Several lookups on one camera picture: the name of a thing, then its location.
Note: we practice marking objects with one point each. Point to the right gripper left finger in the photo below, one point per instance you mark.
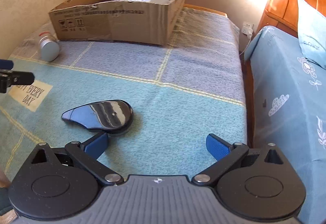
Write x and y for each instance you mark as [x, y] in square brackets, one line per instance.
[84, 156]

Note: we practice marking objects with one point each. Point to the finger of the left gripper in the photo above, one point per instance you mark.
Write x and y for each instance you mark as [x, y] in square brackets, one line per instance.
[9, 78]
[6, 64]

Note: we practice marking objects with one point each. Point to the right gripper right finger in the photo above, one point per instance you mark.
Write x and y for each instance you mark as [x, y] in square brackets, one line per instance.
[228, 156]

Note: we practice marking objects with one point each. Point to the black glossy teardrop case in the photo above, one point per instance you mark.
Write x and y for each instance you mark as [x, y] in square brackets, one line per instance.
[111, 116]

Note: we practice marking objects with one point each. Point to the clear jar of yellow capsules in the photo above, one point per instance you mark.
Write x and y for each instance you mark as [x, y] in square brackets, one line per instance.
[49, 47]

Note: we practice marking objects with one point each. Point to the grey green plaid blanket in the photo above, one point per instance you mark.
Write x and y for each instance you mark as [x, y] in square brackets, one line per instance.
[180, 93]

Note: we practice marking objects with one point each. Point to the blue floral bed sheet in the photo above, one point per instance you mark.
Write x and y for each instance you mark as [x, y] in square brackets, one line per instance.
[289, 109]

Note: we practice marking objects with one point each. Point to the brown cardboard box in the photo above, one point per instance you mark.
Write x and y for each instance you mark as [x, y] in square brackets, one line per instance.
[116, 20]

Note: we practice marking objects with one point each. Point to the light blue pillow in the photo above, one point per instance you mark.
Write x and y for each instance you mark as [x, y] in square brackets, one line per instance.
[312, 33]

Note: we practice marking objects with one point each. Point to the white wall charger plug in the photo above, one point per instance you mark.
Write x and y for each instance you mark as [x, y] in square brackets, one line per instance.
[247, 29]

